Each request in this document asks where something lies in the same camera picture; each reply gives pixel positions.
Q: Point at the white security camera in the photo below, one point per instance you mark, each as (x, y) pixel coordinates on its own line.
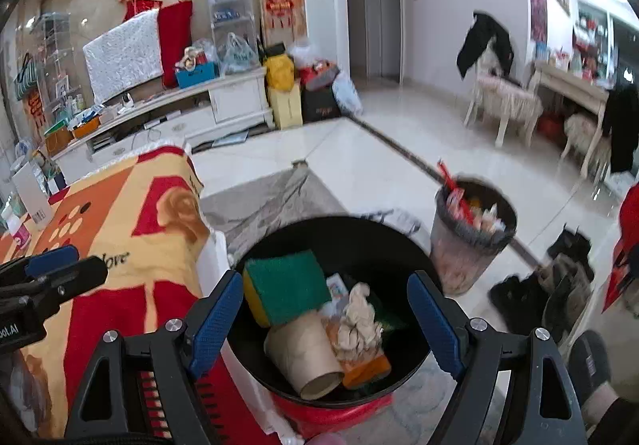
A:
(127, 100)

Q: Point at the black short boot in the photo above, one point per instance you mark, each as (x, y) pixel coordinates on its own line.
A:
(569, 245)

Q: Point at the lined waste basket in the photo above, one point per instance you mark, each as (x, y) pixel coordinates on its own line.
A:
(459, 265)

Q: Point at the cat print round stool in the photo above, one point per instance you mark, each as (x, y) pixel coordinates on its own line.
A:
(394, 220)

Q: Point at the beige paper bag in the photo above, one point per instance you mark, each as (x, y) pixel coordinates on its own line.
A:
(285, 108)

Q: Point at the black paper bag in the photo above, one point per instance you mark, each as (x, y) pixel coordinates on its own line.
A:
(319, 108)

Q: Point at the dark jacket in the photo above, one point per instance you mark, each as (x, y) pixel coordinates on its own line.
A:
(479, 43)

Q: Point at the yellow bag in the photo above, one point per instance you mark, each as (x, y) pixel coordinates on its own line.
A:
(279, 73)

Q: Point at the red plastic stool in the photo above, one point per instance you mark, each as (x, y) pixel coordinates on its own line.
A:
(324, 417)

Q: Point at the beige paper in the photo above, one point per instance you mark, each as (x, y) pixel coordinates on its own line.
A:
(357, 320)

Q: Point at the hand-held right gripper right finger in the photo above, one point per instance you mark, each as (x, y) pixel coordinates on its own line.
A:
(434, 320)

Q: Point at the white TV cabinet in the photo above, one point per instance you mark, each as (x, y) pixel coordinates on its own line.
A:
(234, 95)

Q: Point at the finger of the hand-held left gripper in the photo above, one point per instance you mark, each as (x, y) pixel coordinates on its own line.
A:
(50, 260)
(85, 272)

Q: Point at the white dining chair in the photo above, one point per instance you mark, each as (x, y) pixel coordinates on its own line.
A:
(504, 95)

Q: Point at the long red wrapper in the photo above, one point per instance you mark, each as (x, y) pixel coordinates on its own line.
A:
(452, 190)

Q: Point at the red gift bag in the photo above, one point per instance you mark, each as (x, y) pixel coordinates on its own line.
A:
(319, 73)

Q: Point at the red cloth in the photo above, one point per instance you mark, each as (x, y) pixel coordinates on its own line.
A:
(174, 40)

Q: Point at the grey slipper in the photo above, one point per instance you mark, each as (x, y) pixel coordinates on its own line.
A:
(591, 360)

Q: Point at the black fleece shoe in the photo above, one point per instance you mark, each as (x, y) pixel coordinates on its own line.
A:
(514, 300)

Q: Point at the orange box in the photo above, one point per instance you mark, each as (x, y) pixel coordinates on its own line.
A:
(87, 128)

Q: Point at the blue basket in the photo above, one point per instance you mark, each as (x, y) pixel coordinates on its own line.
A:
(197, 75)

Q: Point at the green yellow sponge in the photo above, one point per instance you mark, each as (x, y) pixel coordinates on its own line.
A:
(284, 285)

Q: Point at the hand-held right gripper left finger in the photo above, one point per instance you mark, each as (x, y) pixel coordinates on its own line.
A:
(219, 320)

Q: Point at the white cushioned chair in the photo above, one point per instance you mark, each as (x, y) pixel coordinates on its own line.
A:
(581, 130)

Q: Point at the brown box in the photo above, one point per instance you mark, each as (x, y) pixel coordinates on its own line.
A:
(60, 141)

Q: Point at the clear plastic shopping bag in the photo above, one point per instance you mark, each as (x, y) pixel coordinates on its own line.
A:
(239, 56)

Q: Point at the red fabric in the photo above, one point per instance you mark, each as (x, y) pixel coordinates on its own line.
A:
(626, 250)

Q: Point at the black round bin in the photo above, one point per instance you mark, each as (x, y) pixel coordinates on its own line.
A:
(359, 238)

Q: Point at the small red hanging decoration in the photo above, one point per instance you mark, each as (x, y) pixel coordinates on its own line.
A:
(35, 108)

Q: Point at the pink white carton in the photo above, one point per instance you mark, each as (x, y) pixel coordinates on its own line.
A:
(22, 233)

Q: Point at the striped tote bag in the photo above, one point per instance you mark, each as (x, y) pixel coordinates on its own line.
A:
(25, 80)

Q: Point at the white plastic bag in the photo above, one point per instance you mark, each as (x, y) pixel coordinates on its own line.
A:
(347, 93)

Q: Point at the brown cardboard tube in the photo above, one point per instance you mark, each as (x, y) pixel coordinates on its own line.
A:
(299, 350)

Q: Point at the glass display cabinet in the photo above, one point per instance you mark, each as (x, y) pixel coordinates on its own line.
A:
(594, 35)

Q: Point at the white cloth covered TV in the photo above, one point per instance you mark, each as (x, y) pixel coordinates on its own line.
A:
(125, 55)

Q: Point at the grey boot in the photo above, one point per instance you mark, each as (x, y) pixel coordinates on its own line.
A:
(556, 310)
(576, 285)

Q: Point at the tall white box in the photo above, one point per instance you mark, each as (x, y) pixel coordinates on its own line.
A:
(30, 190)

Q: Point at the grey rug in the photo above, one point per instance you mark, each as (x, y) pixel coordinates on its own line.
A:
(259, 205)

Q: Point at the white dining table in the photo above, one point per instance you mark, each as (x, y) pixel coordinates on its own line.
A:
(574, 80)

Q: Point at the black coat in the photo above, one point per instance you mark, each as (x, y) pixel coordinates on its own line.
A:
(621, 125)

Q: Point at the orange snack packet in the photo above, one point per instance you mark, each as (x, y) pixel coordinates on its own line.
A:
(369, 367)

